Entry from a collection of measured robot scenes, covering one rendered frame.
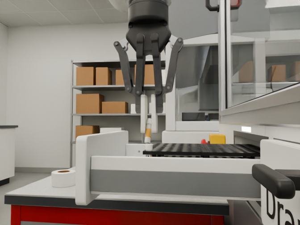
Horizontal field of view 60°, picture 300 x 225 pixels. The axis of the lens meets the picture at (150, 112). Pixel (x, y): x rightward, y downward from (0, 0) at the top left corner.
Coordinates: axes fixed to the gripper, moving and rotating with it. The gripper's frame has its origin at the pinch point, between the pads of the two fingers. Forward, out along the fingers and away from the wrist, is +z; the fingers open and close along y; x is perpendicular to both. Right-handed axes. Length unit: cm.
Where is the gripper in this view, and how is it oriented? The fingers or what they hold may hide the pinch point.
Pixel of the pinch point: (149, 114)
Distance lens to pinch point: 47.8
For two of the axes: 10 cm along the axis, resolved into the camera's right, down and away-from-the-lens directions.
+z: 0.1, 10.0, -0.4
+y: 9.9, -0.2, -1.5
